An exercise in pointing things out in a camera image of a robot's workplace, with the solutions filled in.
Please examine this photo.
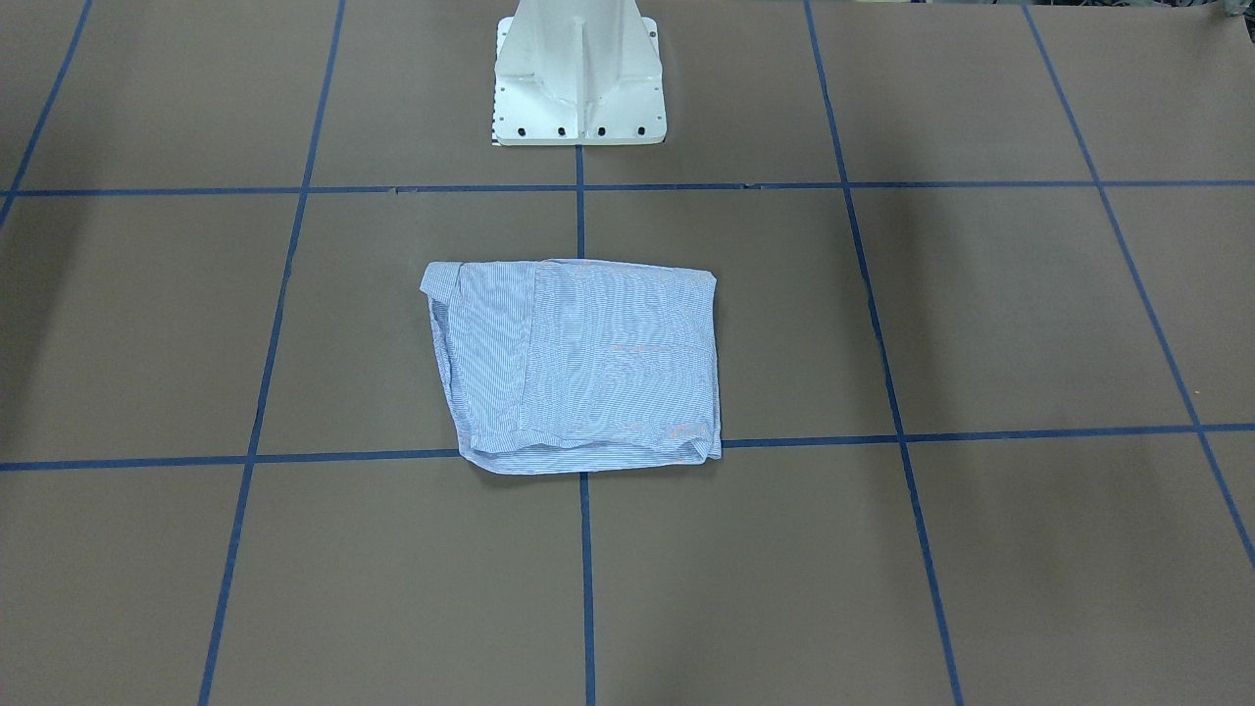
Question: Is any blue striped dress shirt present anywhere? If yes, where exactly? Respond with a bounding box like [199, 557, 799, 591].
[420, 260, 723, 477]

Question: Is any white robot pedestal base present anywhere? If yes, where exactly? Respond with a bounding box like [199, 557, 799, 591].
[489, 1, 668, 147]

